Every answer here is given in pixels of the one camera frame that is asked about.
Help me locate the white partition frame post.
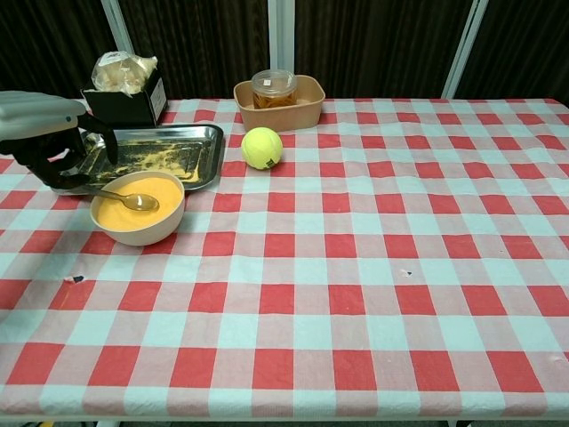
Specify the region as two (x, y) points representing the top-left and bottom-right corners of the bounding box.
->
(268, 0), (297, 72)
(441, 0), (490, 100)
(100, 0), (134, 57)

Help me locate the clear plastic jar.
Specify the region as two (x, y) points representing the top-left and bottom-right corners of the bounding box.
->
(251, 68), (298, 110)

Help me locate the black cardboard box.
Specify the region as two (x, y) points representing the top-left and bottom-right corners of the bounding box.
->
(80, 76), (169, 128)

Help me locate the yellow tennis ball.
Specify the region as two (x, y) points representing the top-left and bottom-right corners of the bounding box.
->
(241, 126), (285, 171)

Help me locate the beige round bowl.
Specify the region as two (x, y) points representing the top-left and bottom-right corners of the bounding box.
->
(90, 171), (187, 247)

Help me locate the brown paper food container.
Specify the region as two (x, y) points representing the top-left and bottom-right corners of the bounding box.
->
(233, 74), (326, 133)

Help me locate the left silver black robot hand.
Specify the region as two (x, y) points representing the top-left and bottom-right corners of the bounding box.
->
(0, 91), (119, 195)

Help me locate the stainless steel rectangular tray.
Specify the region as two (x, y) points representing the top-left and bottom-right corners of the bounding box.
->
(57, 124), (225, 195)

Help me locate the dark brown curtain panel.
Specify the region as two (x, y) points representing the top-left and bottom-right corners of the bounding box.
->
(119, 0), (270, 101)
(293, 0), (472, 100)
(0, 0), (121, 97)
(457, 0), (569, 100)

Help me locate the clear snack bag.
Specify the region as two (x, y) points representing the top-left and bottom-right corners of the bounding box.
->
(91, 51), (159, 97)

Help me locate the red white checkered tablecloth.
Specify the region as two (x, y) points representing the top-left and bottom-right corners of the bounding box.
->
(0, 97), (569, 422)

